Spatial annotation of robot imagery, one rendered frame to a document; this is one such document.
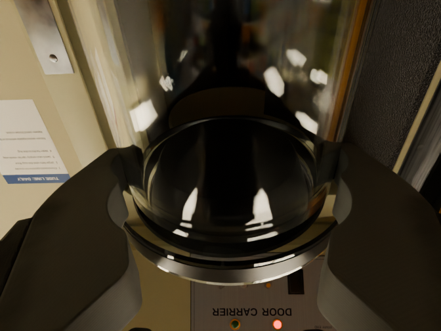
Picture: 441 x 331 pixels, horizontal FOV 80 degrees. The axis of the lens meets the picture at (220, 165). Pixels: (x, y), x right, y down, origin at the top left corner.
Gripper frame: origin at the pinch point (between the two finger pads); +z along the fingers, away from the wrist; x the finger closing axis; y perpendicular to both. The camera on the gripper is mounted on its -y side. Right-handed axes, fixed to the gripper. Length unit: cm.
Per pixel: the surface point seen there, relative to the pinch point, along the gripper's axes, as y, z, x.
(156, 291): 19.7, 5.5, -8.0
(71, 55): -2.5, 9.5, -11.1
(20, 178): 40, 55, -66
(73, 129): 3.3, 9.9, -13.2
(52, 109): 17, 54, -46
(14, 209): 53, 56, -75
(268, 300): 20.3, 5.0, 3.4
